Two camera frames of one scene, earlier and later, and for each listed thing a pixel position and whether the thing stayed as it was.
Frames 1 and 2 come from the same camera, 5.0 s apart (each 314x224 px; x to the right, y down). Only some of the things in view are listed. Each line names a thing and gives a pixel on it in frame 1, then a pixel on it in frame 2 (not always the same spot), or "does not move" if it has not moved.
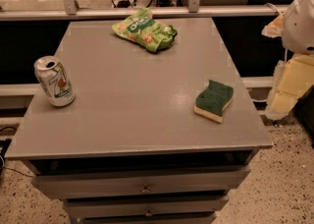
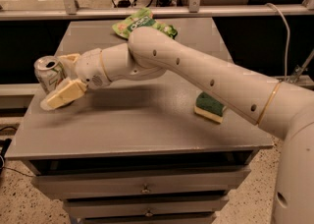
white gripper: (300, 25) -> (89, 67)
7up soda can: (54, 81) does not move
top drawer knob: (145, 190) does not move
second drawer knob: (148, 213) does not move
